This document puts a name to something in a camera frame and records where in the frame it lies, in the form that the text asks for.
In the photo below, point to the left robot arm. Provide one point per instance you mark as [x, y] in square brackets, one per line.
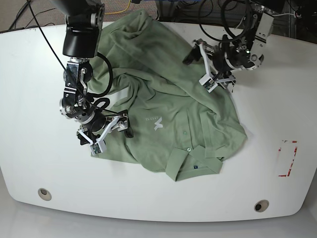
[244, 51]

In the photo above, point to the green polo t-shirt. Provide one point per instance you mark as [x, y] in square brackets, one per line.
[179, 127]

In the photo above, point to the left table cable grommet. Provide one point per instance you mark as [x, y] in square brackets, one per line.
[44, 194]

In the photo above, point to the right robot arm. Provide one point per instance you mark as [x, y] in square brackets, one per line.
[84, 20]

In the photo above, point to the red tape rectangle marking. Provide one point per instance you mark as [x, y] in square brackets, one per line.
[285, 158]

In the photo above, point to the table cable grommet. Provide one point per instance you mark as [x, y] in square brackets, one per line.
[261, 206]
[44, 194]

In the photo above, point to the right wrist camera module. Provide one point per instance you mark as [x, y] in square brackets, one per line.
[98, 147]

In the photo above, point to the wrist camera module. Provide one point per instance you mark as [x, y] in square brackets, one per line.
[98, 147]
[208, 81]

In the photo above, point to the right table cable grommet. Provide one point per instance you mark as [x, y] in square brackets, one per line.
[261, 206]

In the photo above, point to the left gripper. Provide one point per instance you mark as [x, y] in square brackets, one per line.
[213, 63]

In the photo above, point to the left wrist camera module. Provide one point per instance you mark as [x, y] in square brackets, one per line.
[208, 81]

